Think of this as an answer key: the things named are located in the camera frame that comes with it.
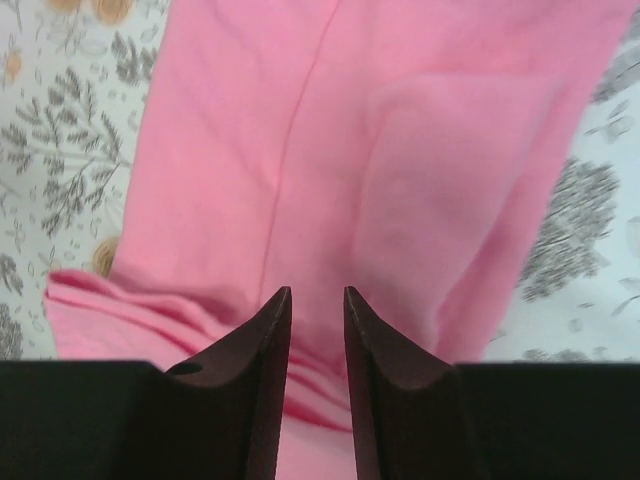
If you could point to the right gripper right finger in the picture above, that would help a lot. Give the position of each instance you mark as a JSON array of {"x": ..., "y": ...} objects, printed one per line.
[{"x": 415, "y": 416}]

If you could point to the floral table cloth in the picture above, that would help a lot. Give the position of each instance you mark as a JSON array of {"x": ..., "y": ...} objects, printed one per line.
[{"x": 74, "y": 82}]

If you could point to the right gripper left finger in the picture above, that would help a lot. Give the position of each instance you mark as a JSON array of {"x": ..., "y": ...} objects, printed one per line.
[{"x": 215, "y": 415}]

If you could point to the pink t shirt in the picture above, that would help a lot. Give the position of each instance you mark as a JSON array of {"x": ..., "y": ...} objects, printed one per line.
[{"x": 405, "y": 148}]

